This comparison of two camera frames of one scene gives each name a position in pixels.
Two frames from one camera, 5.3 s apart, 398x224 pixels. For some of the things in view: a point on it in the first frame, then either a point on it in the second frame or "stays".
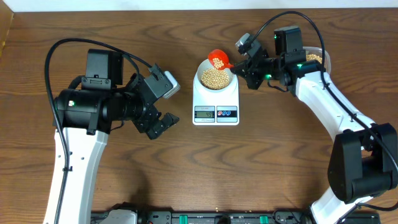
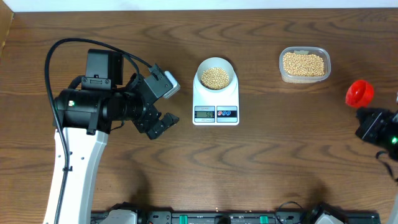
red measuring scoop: [221, 55] to [360, 93]
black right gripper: [248, 73] to [369, 129]
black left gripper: [145, 122] stays
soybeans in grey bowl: [214, 79] stays
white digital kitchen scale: [216, 109] stays
